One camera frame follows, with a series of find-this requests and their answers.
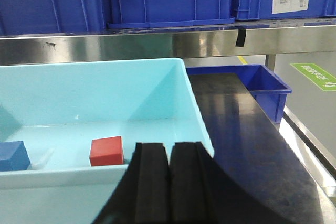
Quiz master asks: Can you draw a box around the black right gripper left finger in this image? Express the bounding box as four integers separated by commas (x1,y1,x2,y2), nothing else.
93,143,169,223

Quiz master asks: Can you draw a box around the blue cube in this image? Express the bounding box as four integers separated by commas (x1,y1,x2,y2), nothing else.
0,141,30,172

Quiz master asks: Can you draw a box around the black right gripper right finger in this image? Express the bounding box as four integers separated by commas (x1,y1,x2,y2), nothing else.
170,142,291,223

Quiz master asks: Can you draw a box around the blue crate left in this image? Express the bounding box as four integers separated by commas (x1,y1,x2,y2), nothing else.
1,0,111,36

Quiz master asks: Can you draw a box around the black tape strip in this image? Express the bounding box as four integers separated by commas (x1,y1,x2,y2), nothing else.
235,26,247,47

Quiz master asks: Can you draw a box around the red cube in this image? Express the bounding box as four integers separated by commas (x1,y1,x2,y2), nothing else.
89,136,124,166

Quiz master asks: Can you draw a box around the small blue plastic bin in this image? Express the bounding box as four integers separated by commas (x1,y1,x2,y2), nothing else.
186,64,292,124

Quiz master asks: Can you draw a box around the stainless steel shelf rail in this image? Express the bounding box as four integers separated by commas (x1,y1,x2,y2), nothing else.
1,18,335,65

